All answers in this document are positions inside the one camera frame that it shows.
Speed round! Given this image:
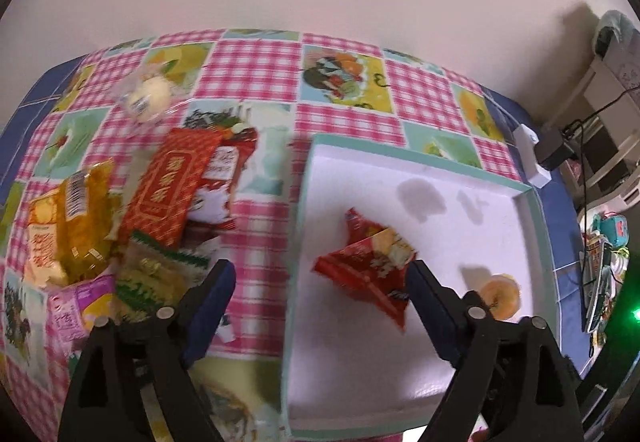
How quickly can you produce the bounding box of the purple swiss roll packet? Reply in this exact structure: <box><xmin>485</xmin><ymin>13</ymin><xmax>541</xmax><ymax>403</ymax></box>
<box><xmin>49</xmin><ymin>274</ymin><xmax>117</xmax><ymax>342</ymax></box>

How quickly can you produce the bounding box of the green cow biscuit packet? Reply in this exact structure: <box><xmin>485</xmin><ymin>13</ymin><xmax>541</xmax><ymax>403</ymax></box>
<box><xmin>115</xmin><ymin>230</ymin><xmax>209</xmax><ymax>323</ymax></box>

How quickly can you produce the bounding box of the cream swiss roll packet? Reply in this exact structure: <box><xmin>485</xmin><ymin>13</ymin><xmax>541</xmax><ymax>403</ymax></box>
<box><xmin>25</xmin><ymin>188</ymin><xmax>68</xmax><ymax>288</ymax></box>

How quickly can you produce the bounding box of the red peanut snack packet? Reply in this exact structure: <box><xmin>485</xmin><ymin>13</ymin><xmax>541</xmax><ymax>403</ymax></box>
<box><xmin>312</xmin><ymin>207</ymin><xmax>416</xmax><ymax>332</ymax></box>

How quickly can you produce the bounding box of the yellow clear cake packet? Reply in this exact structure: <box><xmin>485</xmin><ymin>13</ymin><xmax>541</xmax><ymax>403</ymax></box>
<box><xmin>58</xmin><ymin>158</ymin><xmax>114</xmax><ymax>284</ymax></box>

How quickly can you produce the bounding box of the red patterned pastry packet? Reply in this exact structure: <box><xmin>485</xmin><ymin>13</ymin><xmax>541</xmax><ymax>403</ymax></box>
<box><xmin>117</xmin><ymin>128</ymin><xmax>222</xmax><ymax>248</ymax></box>

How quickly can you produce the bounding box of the red milk biscuit packet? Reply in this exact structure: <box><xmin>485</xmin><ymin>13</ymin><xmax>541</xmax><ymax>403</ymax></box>
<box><xmin>186</xmin><ymin>124</ymin><xmax>258</xmax><ymax>233</ymax></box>

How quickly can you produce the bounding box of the clear round bun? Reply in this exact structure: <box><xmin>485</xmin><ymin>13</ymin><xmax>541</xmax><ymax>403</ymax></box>
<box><xmin>110</xmin><ymin>62</ymin><xmax>186</xmax><ymax>125</ymax></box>

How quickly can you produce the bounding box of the teal rimmed white tray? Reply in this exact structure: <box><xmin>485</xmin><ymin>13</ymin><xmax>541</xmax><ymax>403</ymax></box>
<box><xmin>281</xmin><ymin>133</ymin><xmax>562</xmax><ymax>441</ymax></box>

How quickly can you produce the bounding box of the teal toy box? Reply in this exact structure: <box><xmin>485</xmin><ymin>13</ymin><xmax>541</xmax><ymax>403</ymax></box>
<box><xmin>592</xmin><ymin>214</ymin><xmax>629</xmax><ymax>248</ymax></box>

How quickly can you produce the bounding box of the black power adapter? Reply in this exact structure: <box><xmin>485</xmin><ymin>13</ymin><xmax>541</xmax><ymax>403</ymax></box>
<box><xmin>534</xmin><ymin>128</ymin><xmax>576</xmax><ymax>171</ymax></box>

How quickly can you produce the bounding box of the cream wooden rack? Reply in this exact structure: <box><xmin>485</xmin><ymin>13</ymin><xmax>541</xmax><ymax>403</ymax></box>
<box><xmin>544</xmin><ymin>11</ymin><xmax>640</xmax><ymax>208</ymax></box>

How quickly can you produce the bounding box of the pink checkered picture tablecloth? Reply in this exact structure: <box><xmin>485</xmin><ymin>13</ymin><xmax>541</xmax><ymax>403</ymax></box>
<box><xmin>1</xmin><ymin>30</ymin><xmax>518</xmax><ymax>441</ymax></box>

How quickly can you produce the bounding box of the black power cable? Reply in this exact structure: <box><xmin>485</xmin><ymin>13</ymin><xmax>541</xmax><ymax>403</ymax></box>
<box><xmin>562</xmin><ymin>84</ymin><xmax>640</xmax><ymax>323</ymax></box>

